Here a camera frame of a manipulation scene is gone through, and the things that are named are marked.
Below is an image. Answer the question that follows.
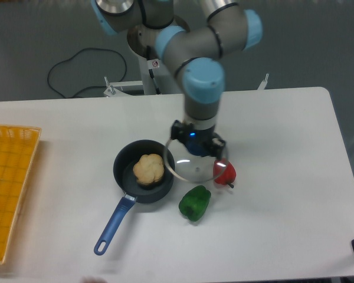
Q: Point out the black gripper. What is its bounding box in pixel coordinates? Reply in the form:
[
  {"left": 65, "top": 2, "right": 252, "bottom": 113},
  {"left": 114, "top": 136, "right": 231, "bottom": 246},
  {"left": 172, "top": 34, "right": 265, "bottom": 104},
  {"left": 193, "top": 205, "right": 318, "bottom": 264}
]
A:
[{"left": 170, "top": 120, "right": 226, "bottom": 160}]

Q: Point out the glass lid blue knob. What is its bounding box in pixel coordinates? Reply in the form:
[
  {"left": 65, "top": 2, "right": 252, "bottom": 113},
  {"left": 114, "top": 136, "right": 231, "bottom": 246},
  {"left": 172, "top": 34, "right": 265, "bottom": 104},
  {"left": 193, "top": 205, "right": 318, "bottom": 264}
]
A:
[{"left": 163, "top": 139, "right": 230, "bottom": 184}]

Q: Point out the blue saucepan with handle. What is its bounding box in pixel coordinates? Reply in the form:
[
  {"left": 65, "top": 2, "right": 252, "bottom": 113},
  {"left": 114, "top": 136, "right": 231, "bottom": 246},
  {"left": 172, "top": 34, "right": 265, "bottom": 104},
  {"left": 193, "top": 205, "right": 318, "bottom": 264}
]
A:
[{"left": 94, "top": 140, "right": 174, "bottom": 255}]

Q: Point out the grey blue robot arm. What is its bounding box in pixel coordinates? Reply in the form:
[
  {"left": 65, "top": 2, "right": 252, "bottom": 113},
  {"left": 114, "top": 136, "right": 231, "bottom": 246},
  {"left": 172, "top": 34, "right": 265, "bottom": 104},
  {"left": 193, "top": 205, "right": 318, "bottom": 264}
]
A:
[{"left": 91, "top": 1, "right": 263, "bottom": 160}]

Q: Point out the red bell pepper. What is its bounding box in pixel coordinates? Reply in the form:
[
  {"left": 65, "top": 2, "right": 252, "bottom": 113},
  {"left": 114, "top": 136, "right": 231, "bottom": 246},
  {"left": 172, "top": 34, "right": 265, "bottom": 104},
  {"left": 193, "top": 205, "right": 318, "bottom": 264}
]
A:
[{"left": 213, "top": 159, "right": 237, "bottom": 189}]

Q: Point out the beige bread bun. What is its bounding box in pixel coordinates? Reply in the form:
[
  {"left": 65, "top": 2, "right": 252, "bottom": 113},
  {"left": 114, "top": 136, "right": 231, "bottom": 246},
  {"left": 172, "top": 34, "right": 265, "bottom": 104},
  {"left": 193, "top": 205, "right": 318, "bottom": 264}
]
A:
[{"left": 133, "top": 153, "right": 165, "bottom": 186}]

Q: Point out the green bell pepper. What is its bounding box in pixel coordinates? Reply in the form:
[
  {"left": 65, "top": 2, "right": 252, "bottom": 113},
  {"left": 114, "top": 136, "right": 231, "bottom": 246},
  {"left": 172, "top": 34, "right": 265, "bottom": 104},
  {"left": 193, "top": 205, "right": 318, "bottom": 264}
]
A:
[{"left": 178, "top": 185, "right": 211, "bottom": 222}]

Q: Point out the yellow woven basket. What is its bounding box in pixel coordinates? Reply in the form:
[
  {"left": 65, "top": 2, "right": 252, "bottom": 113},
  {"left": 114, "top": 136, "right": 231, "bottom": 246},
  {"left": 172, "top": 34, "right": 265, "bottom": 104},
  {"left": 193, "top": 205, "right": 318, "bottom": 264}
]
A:
[{"left": 0, "top": 124, "right": 41, "bottom": 265}]

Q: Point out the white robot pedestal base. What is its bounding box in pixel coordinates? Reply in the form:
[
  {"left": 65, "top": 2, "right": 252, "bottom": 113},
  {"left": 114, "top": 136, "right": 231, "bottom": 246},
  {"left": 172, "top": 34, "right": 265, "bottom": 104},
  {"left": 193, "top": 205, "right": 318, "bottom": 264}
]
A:
[{"left": 103, "top": 14, "right": 192, "bottom": 97}]

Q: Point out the black floor cable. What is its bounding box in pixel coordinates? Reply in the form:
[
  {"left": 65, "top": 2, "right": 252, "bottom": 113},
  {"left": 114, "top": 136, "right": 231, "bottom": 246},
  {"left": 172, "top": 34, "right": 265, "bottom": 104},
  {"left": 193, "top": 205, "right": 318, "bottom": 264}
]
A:
[{"left": 47, "top": 48, "right": 127, "bottom": 99}]

